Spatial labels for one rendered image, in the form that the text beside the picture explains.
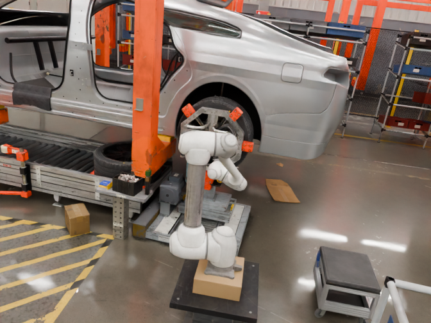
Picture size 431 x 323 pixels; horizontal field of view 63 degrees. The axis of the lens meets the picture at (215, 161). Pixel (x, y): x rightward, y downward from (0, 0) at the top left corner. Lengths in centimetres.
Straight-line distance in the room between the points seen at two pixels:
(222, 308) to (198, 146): 93
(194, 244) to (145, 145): 112
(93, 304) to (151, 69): 168
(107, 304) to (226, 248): 94
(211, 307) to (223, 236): 40
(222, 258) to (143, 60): 153
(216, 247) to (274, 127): 142
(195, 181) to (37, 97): 241
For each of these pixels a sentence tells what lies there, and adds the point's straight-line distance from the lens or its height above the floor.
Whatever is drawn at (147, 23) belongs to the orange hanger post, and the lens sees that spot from 274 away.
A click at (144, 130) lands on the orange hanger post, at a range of 287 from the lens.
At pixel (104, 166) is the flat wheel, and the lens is 341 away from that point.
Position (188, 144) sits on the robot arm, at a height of 118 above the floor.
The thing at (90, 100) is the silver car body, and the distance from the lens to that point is 369.
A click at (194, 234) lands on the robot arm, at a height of 67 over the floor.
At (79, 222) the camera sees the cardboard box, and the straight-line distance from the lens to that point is 321.
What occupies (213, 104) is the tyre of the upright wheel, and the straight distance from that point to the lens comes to 300.
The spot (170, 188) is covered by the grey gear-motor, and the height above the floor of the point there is 39.
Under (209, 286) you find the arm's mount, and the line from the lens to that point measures 218.
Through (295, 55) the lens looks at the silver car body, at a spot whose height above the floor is 161.
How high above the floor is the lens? 181
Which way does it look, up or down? 22 degrees down
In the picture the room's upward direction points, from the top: 7 degrees clockwise
